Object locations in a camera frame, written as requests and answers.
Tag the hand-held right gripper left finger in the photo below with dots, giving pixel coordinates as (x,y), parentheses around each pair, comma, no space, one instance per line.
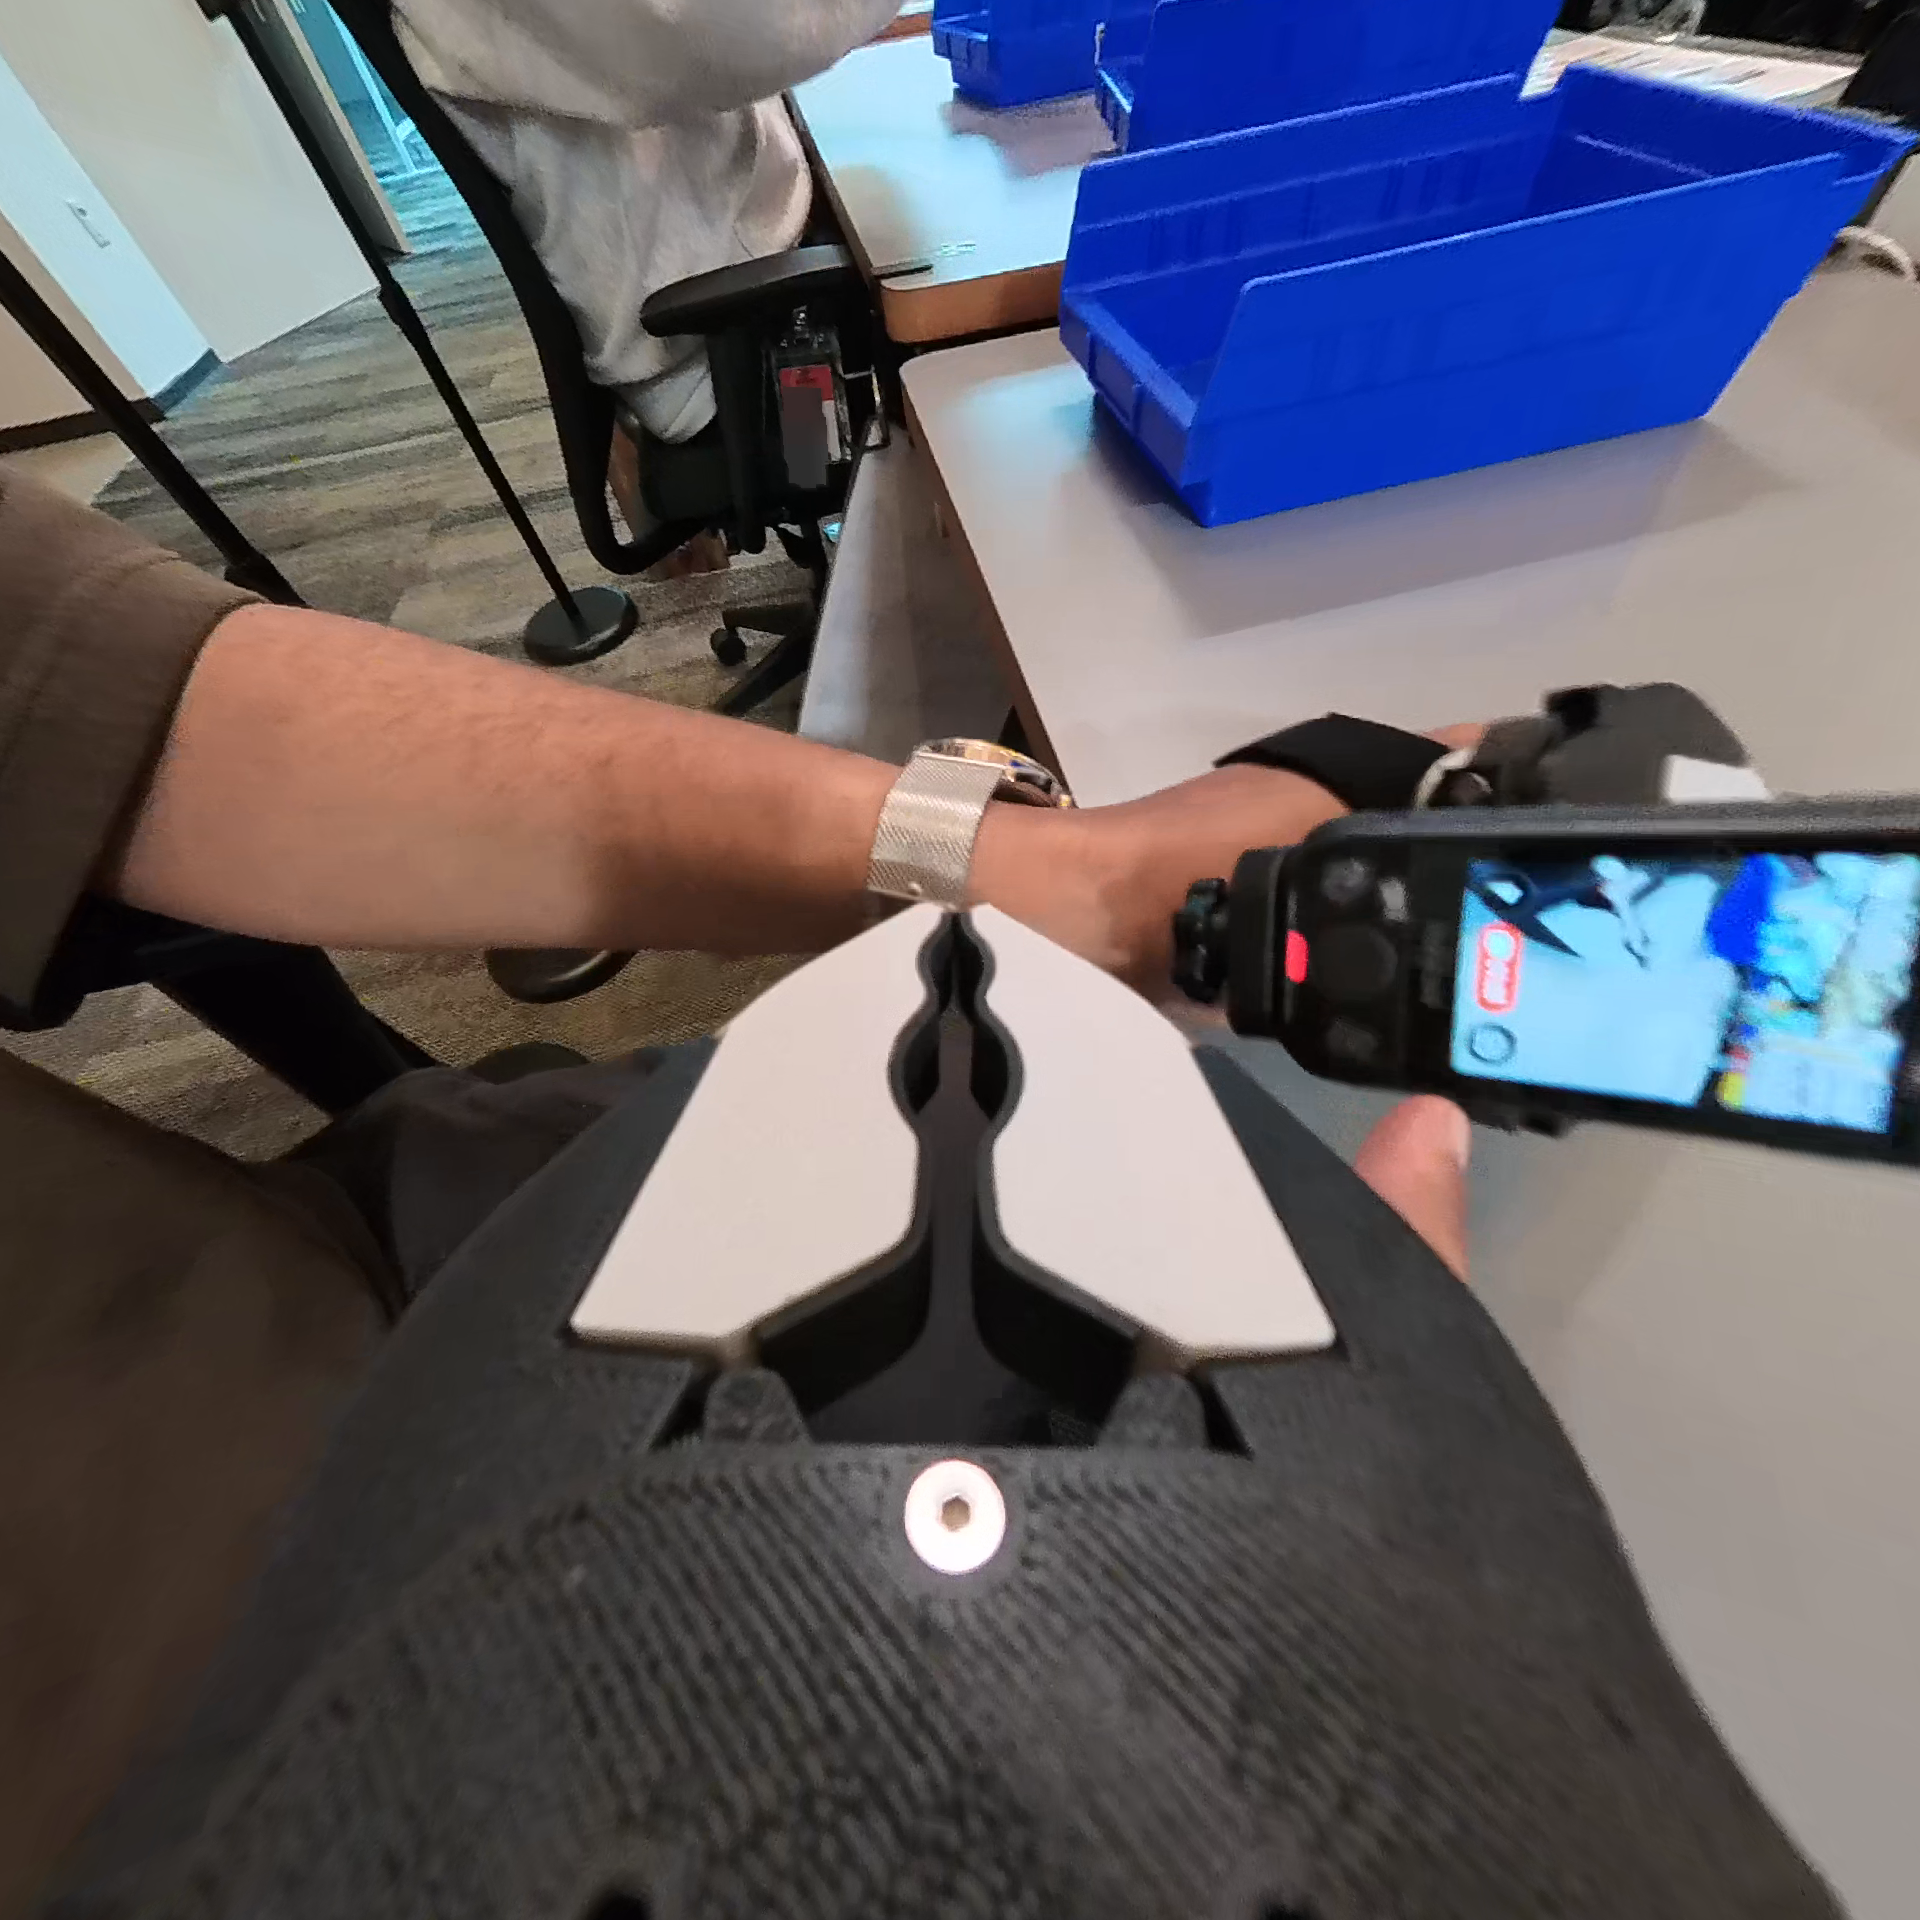
(781,1140)

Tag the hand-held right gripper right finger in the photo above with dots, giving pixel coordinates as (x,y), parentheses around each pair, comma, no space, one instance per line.
(1124,1155)

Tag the person's left forearm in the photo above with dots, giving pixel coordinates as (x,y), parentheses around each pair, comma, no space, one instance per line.
(525,794)

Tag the person's left hand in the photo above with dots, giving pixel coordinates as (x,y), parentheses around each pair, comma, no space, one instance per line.
(1140,885)

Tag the person's dark trousers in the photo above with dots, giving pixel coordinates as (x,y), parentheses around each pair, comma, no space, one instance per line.
(495,1155)

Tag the silver mesh wristwatch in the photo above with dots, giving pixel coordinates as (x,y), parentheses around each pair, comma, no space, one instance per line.
(923,825)

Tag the large blue plastic bin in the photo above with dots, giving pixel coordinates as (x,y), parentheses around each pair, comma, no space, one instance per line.
(1351,344)

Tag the person's brown shirt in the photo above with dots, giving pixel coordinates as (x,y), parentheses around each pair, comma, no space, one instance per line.
(164,1424)

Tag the black box with red label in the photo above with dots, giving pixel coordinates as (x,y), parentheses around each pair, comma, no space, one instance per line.
(810,421)

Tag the black slanted pole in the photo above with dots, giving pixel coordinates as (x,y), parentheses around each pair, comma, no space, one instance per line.
(255,578)

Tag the black office chair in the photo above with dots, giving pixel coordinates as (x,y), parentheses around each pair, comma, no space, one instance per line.
(751,293)

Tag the white wall switch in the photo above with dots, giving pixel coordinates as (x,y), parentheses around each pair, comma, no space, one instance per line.
(86,223)

